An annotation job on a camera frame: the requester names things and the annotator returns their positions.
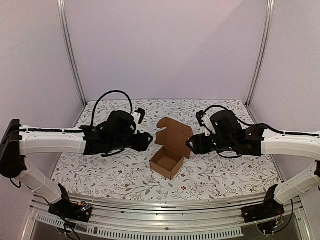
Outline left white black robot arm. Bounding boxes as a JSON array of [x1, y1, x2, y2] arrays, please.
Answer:
[[0, 110, 153, 217]]

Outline front aluminium rail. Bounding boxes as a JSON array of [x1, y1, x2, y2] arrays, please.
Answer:
[[21, 192, 311, 240]]

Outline left aluminium frame post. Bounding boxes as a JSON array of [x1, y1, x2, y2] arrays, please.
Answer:
[[56, 0, 88, 107]]

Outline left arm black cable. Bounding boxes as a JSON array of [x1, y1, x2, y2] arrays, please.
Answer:
[[89, 90, 133, 126]]

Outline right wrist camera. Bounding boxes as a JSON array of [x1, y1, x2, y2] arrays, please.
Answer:
[[196, 110, 214, 137]]

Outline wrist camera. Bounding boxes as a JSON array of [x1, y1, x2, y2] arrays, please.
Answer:
[[196, 110, 214, 137], [131, 107, 146, 134]]

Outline aluminium frame post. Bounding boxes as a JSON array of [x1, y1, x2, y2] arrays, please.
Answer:
[[245, 0, 275, 109], [56, 0, 88, 107]]

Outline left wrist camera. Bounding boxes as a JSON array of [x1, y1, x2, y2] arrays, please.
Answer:
[[131, 107, 146, 134]]

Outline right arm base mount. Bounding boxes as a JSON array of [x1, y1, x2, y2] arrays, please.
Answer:
[[241, 184, 285, 223]]

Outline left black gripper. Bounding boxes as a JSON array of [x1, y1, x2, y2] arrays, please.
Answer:
[[108, 131, 154, 152]]

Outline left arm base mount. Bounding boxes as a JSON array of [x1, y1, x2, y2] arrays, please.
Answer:
[[48, 183, 93, 223]]

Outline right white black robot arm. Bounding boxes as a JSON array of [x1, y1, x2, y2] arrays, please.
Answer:
[[186, 109, 320, 218]]

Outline floral patterned table mat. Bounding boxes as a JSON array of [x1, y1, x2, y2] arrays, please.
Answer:
[[51, 99, 280, 202]]

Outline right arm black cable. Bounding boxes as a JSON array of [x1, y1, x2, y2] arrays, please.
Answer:
[[203, 104, 253, 126]]

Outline right aluminium frame post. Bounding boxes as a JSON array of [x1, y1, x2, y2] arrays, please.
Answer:
[[245, 0, 275, 109]]

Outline brown cardboard box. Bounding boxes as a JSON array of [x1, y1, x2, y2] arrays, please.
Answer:
[[150, 117, 193, 180]]

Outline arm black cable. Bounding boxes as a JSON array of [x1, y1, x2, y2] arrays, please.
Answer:
[[89, 90, 133, 126], [203, 104, 253, 126]]

